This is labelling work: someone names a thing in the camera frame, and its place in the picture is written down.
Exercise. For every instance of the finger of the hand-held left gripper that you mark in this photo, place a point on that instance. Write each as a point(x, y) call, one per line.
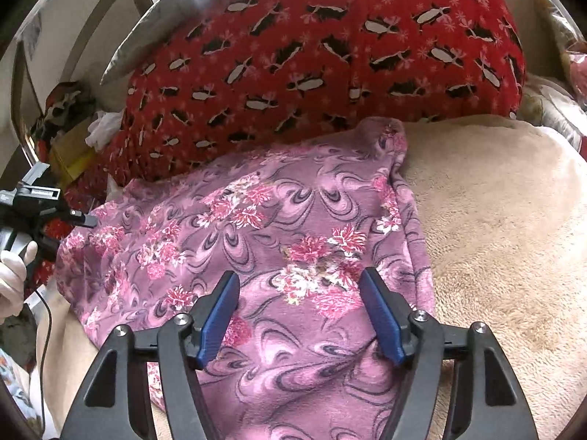
point(78, 217)

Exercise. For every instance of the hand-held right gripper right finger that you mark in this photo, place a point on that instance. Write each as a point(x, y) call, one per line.
point(383, 316)

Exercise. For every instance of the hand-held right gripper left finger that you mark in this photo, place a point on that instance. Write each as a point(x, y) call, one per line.
point(218, 316)

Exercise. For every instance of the purple floral garment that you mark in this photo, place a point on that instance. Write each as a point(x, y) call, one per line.
point(275, 261)

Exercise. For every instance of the person's left hand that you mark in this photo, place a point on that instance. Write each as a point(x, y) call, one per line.
point(13, 279)

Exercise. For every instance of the pile of assorted clutter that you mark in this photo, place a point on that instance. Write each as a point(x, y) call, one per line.
point(64, 123)

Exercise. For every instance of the white plastic bag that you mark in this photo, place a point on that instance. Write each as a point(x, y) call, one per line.
point(104, 127)

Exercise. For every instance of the beige fleece blanket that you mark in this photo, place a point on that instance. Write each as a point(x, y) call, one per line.
point(504, 261)

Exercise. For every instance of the grey pillow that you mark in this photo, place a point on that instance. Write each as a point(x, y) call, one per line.
point(151, 41)

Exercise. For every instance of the red fish-print pillow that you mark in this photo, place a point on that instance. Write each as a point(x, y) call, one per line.
point(321, 55)

